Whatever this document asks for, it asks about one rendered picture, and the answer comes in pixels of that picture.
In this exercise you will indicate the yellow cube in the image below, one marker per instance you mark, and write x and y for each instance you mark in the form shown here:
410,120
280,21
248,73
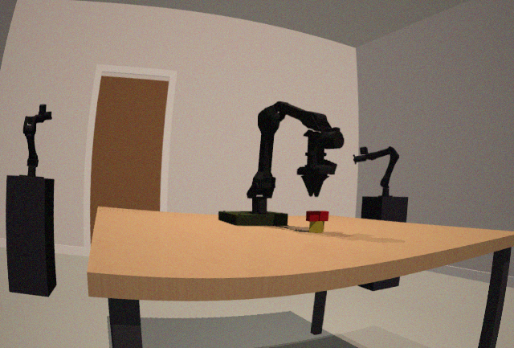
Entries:
317,227

